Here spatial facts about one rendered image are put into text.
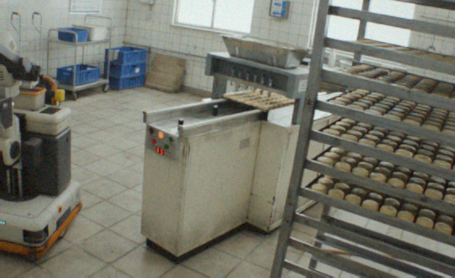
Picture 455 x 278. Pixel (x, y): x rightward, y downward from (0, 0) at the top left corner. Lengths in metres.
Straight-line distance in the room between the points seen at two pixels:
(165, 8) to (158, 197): 5.02
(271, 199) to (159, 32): 4.87
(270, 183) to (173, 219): 0.73
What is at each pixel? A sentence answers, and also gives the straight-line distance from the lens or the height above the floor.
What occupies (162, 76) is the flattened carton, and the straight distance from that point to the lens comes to 7.04.
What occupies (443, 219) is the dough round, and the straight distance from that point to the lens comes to 1.36.
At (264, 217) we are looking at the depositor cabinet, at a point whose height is 0.18.
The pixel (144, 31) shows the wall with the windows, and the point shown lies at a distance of 7.54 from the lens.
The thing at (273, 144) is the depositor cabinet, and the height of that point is 0.71.
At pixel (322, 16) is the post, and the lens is 1.20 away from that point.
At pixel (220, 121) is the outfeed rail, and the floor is 0.89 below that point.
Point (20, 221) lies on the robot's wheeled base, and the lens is 2.63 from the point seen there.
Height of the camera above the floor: 1.58
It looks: 17 degrees down
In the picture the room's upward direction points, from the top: 8 degrees clockwise
